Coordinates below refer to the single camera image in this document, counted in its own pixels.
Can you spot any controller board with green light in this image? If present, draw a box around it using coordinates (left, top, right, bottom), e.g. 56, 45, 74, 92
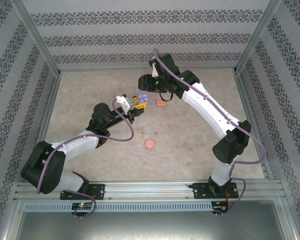
71, 202, 94, 211

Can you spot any grey sheet metal panel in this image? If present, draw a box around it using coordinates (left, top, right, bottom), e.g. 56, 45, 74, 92
4, 199, 298, 240

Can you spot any small controller board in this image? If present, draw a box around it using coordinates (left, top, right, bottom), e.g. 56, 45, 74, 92
212, 205, 229, 214

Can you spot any right gripper thin black cable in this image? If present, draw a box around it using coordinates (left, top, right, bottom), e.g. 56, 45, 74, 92
158, 91, 174, 102

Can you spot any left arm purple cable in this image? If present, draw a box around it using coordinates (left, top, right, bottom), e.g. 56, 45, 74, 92
36, 97, 136, 219

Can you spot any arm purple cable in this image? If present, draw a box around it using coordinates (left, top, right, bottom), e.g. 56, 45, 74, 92
36, 97, 136, 219
152, 48, 268, 216

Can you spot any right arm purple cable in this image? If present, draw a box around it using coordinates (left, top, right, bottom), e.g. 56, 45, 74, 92
152, 48, 268, 216

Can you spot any aluminium side rail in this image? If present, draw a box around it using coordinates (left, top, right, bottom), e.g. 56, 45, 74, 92
23, 72, 62, 182
233, 69, 276, 181

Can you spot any left black mount plate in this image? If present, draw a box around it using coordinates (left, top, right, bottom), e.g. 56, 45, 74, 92
59, 183, 106, 201

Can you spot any black mount plate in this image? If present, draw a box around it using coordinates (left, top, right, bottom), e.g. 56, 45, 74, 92
192, 182, 240, 200
59, 183, 106, 201

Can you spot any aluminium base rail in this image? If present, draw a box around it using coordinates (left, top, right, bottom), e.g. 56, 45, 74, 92
13, 181, 287, 202

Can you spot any grey slotted cable duct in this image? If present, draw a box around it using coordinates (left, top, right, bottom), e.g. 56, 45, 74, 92
23, 201, 213, 212

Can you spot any aluminium corner post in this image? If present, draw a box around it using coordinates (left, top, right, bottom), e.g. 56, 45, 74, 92
11, 0, 62, 76
234, 0, 285, 76

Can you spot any right black mount plate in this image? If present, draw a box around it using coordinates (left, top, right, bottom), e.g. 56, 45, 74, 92
192, 182, 240, 200

